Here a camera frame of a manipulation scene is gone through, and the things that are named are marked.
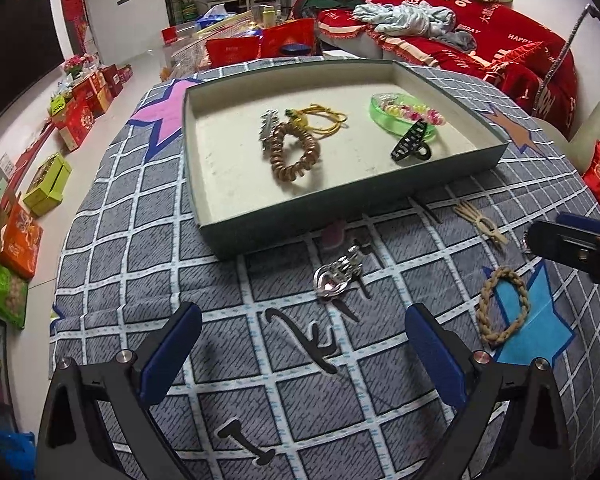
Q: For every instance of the red covered sofa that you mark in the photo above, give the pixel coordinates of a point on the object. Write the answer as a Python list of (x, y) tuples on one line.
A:
[(520, 35)]

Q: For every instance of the pink hair clip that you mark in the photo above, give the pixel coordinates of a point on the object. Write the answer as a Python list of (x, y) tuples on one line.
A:
[(335, 236)]

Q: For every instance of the glittery pole stand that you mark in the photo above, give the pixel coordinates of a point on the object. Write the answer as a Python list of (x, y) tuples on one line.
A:
[(562, 60)]

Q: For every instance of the grey cloth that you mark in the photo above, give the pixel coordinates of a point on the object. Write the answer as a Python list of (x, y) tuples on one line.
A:
[(457, 41)]

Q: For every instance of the yellow lidded bottle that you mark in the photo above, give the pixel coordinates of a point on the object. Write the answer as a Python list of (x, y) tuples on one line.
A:
[(268, 16)]

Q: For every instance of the grey checked blanket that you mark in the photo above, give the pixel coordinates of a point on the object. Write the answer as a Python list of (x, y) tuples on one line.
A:
[(180, 310)]

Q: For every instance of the tissue box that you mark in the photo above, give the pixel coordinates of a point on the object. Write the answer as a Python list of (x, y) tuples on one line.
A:
[(211, 16)]

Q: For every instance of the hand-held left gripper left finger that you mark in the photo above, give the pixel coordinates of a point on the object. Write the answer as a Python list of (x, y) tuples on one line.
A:
[(172, 355)]

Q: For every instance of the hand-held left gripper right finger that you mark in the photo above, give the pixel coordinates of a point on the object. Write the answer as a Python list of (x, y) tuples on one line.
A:
[(435, 355)]

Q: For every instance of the wide red gift bag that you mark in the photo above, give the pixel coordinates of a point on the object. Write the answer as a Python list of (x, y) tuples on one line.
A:
[(232, 52)]

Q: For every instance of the red wall decoration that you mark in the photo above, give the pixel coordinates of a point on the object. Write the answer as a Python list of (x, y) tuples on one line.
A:
[(74, 15)]

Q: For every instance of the pink flower bouquet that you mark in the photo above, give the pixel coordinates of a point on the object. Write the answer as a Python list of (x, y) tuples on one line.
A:
[(75, 65)]

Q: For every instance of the blue round tin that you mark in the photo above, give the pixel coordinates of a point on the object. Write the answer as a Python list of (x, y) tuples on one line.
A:
[(295, 50)]

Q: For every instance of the black hairpin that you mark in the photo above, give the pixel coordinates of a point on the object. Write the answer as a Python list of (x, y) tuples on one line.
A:
[(425, 208)]

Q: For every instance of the shallow green cardboard box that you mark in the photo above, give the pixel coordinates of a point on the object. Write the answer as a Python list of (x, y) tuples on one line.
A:
[(230, 175)]

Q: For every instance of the patterned red gift box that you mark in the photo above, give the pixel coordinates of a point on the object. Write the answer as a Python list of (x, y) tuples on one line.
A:
[(77, 125)]

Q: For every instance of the black claw hair clip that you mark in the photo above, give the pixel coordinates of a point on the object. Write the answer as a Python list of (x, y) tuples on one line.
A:
[(405, 145)]

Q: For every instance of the yellow green box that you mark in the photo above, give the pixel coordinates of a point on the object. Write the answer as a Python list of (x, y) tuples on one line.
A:
[(47, 185)]

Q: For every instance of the silver metal hair clasp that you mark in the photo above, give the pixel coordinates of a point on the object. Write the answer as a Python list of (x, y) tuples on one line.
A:
[(330, 280)]

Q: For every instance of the silver hair clip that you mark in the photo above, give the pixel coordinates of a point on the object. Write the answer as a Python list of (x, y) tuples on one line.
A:
[(270, 127)]

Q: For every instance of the black television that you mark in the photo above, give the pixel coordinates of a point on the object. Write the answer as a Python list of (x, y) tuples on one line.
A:
[(15, 50)]

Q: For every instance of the green clothing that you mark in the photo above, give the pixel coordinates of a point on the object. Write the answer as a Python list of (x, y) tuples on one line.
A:
[(330, 4)]

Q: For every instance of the blue plastic stool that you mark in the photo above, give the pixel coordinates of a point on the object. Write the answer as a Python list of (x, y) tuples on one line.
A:
[(12, 455)]

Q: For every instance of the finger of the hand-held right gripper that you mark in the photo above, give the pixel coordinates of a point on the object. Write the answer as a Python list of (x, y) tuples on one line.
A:
[(562, 242), (590, 225)]

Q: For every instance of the light blue clothes pile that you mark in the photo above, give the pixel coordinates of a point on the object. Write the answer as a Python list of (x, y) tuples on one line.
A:
[(405, 19)]

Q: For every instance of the small red box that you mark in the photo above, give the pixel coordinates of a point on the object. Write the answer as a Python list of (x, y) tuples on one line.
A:
[(172, 36)]

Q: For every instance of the orange gift box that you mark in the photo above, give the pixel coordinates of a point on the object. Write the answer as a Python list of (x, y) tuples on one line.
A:
[(20, 240)]

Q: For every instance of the green plastic bag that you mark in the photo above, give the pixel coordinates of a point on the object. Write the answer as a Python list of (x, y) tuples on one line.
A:
[(2, 292)]

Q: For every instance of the tall red gift bag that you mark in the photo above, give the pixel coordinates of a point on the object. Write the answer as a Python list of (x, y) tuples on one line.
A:
[(287, 35)]

